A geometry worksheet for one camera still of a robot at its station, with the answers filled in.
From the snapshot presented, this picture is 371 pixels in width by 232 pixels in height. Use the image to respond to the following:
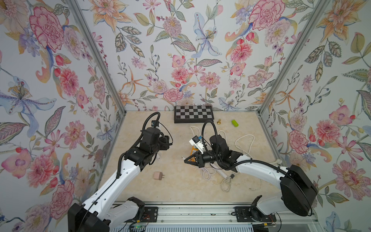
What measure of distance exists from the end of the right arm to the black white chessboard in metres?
0.48

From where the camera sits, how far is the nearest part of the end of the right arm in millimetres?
616

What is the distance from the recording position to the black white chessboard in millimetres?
1155
